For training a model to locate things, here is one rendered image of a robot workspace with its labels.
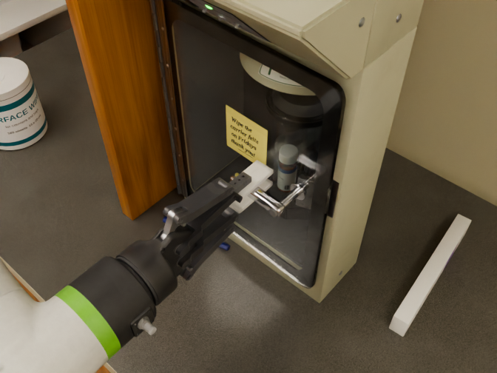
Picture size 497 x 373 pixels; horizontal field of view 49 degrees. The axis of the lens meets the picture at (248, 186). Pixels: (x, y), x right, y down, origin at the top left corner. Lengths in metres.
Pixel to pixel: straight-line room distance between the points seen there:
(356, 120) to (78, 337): 0.38
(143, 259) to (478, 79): 0.68
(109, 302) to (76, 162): 0.62
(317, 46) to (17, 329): 0.39
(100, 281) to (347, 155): 0.32
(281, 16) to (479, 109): 0.68
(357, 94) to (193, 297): 0.49
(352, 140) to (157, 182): 0.49
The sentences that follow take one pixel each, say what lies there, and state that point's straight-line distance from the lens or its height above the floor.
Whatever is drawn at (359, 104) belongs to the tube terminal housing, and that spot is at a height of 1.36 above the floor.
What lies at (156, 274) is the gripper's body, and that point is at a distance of 0.62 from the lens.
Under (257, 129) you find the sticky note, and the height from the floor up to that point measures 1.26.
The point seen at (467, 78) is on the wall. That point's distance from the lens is 1.06.
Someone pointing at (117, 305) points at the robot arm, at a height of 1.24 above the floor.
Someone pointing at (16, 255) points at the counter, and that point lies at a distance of 1.06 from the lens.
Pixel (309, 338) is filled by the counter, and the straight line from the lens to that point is 0.90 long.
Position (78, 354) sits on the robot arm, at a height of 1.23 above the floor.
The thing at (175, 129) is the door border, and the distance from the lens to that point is 0.88.
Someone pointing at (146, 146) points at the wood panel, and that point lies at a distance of 0.96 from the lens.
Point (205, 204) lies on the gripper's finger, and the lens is 0.65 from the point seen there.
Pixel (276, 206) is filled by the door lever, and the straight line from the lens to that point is 0.70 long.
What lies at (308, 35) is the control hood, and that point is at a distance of 0.46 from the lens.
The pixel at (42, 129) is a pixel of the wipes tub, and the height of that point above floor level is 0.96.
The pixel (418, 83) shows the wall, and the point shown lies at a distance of 1.12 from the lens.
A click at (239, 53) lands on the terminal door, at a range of 0.67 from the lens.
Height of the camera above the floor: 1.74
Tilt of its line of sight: 48 degrees down
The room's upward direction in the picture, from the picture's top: straight up
